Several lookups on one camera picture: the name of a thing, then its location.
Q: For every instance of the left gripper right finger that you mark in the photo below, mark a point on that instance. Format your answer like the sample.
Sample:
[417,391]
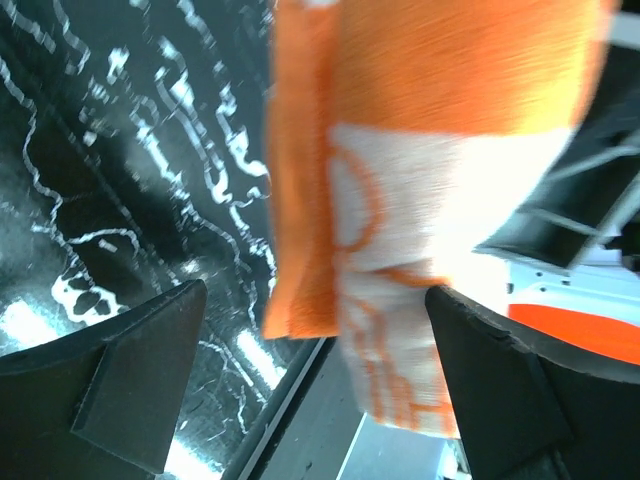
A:
[529,405]

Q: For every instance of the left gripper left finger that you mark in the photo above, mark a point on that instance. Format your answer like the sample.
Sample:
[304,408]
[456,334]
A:
[102,402]

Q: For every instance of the orange and cream Doraemon towel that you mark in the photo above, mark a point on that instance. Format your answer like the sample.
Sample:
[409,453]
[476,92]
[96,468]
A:
[401,135]

